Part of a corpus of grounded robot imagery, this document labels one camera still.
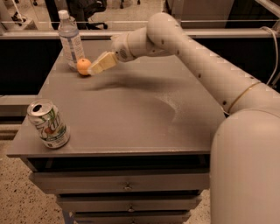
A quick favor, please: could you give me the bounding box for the grey drawer cabinet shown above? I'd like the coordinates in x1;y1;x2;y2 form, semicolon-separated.
6;38;227;224

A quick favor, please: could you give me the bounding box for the open green white soda can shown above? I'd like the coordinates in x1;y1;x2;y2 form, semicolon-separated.
27;99;70;149

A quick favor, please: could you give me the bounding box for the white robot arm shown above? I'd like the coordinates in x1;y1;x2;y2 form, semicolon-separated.
88;13;280;224

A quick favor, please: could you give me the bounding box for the middle grey drawer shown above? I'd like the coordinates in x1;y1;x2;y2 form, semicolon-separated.
57;195;201;213

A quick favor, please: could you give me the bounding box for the top grey drawer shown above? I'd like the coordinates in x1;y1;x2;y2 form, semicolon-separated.
30;170;209;194

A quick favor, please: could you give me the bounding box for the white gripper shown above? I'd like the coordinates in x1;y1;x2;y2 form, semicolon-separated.
87;32;135;75

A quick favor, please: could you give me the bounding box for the black office chair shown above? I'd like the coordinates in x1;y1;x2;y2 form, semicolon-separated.
66;0;108;30

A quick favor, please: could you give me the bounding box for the white cable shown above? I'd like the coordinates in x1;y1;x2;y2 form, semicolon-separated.
260;25;280;86

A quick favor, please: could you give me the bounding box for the grey drawer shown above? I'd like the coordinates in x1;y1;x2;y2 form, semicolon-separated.
30;170;209;194
57;195;201;213
73;211;190;224

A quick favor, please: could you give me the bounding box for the orange fruit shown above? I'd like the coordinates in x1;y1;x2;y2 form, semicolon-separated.
76;59;91;75

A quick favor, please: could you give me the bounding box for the bottom grey drawer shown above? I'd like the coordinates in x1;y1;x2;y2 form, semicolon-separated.
73;211;190;224

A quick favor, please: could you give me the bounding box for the clear plastic water bottle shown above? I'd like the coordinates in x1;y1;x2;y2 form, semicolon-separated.
58;10;85;69

